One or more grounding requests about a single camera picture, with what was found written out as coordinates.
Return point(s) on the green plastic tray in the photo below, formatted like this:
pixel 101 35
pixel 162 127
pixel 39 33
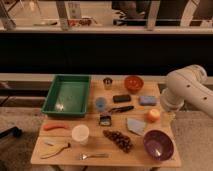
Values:
pixel 68 96

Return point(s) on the grey folded cloth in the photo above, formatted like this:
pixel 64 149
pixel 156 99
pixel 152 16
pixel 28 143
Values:
pixel 136 126

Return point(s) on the silver fork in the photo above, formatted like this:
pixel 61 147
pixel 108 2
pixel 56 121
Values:
pixel 86 156

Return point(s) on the purple bowl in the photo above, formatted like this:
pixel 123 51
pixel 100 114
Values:
pixel 158 145

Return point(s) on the white plastic cup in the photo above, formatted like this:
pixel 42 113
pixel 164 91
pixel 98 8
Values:
pixel 80 134

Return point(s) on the blue sponge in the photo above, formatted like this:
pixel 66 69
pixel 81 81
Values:
pixel 147 100

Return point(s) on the black handled tool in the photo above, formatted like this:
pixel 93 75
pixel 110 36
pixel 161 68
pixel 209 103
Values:
pixel 121 109

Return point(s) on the yellow banana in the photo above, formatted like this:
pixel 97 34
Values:
pixel 53 150

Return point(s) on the black rectangular block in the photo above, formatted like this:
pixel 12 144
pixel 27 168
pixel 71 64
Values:
pixel 121 98

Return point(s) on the orange carrot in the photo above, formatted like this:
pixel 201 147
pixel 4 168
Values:
pixel 48 127

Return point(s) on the bunch of dark grapes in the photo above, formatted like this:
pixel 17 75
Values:
pixel 122 141

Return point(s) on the small dark tin can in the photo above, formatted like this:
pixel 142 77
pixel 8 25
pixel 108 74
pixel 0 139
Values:
pixel 105 120

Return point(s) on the orange apple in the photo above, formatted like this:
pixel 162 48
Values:
pixel 153 115

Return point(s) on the blue plastic cup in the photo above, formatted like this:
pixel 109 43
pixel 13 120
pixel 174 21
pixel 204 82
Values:
pixel 100 104

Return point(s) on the red bowl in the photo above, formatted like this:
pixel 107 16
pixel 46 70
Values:
pixel 133 84

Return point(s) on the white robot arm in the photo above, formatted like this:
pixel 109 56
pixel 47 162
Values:
pixel 187 84

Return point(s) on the small metal cup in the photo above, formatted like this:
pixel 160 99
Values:
pixel 107 83

